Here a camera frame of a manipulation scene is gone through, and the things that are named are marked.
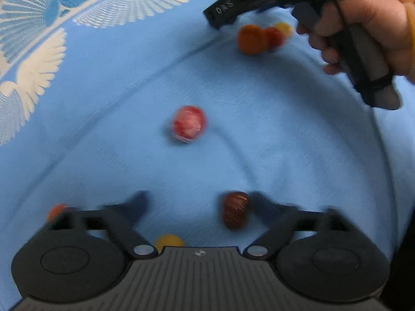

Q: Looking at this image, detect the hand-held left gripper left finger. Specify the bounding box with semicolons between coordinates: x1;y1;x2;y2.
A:
49;190;158;260

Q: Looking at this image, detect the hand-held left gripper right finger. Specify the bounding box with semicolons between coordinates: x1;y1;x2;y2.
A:
243;192;353;260

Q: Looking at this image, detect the dark red strawberry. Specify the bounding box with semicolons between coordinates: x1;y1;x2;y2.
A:
222;191;250;230

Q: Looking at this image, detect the small orange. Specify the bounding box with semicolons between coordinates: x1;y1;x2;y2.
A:
47;204;68;222

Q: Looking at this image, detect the person's right hand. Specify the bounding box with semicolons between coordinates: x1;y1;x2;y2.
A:
296;0;415;84

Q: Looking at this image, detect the yellow round fruit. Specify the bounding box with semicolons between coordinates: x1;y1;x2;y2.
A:
275;22;294;38
154;234;185;253

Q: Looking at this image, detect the large orange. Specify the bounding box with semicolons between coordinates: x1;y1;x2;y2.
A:
238;25;269;55

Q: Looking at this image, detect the blue patterned tablecloth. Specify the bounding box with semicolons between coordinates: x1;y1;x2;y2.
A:
0;0;415;311

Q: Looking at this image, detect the red and white round fruit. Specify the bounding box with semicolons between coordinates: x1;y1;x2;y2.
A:
172;105;207;144

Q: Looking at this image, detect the black cable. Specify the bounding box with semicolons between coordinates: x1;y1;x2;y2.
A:
319;0;362;85

